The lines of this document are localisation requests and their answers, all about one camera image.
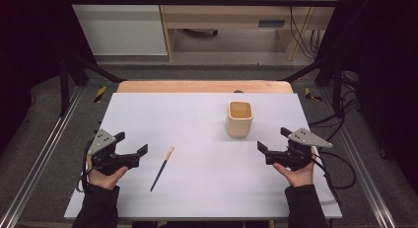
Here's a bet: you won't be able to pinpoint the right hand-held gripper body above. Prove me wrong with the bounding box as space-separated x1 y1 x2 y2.
279 127 333 172

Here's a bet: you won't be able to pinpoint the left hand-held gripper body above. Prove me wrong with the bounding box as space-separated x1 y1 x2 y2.
87 128 132 176

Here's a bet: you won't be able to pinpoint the wooden-handled paintbrush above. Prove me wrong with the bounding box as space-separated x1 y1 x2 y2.
150 146 175 192

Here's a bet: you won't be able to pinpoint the beige square cup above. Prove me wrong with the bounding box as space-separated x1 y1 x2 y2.
225 100 254 139

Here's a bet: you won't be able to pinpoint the person's left hand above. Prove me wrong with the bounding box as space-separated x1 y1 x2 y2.
85 155 129 191

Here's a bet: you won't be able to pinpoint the person's right hand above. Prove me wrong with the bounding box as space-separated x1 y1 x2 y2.
272 146 321 189

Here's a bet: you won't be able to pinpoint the yellow clamp right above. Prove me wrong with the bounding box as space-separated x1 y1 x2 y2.
304 87 323 103

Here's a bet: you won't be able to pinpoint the yellow black tape mark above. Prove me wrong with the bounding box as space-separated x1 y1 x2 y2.
94 86 108 105

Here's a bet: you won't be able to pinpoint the white board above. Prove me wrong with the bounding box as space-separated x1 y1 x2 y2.
63 92 343 221

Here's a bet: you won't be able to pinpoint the black metal stand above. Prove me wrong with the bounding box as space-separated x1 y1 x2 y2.
283 54 347 119
58 53 128 117

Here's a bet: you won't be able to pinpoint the wooden table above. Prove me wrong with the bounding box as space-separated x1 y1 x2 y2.
116 79 295 95

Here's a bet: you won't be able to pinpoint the white cabinet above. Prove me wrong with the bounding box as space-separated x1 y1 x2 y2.
65 0 169 56

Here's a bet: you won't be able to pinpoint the black curtain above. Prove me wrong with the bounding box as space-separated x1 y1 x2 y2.
0 0 97 153
316 0 418 191

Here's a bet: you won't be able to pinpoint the wooden desk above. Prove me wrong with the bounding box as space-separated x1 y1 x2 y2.
157 0 342 62

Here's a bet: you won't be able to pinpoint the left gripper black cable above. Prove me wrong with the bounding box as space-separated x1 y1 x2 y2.
76 138 97 193

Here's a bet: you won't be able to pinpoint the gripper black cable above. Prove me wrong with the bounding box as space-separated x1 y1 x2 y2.
311 148 358 203
76 138 97 193

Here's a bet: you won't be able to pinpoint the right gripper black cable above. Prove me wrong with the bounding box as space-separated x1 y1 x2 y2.
311 148 358 203

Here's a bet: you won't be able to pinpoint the black floor cables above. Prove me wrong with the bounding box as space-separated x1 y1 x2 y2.
308 70 362 152

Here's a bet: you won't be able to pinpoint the aluminium rail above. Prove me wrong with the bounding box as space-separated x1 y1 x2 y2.
0 86 84 228
318 89 399 228

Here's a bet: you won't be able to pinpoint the hanging black cables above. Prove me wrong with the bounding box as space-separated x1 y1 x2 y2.
285 0 325 60

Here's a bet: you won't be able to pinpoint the black horizontal frame bar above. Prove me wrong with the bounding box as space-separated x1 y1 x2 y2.
64 0 343 8

